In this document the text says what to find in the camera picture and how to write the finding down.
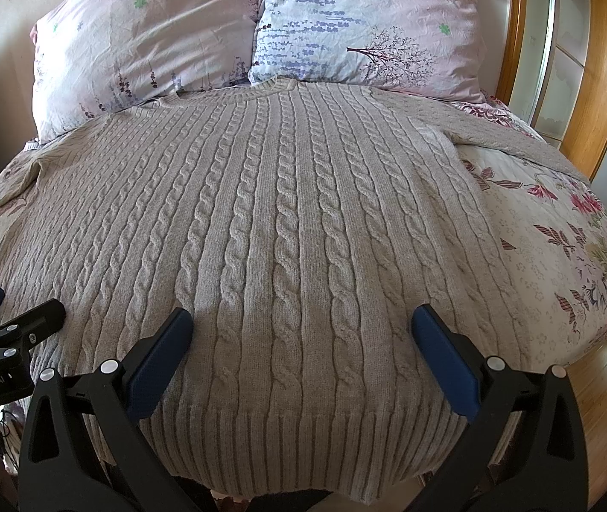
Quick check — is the pink floral left pillow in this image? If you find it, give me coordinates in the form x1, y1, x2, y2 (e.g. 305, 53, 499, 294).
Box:
30, 0, 258, 141

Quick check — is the floral quilt bedspread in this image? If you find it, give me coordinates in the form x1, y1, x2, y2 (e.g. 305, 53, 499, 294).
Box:
0, 96, 607, 481

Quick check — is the wooden mirror wardrobe door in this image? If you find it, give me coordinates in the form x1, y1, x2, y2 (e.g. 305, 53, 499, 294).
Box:
497, 0, 607, 178

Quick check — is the blue pink floral right pillow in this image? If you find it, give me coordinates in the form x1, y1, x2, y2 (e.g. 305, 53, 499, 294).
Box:
249, 0, 485, 103

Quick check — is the beige cable knit sweater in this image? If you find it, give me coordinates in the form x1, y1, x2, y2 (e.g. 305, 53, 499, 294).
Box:
0, 76, 587, 505

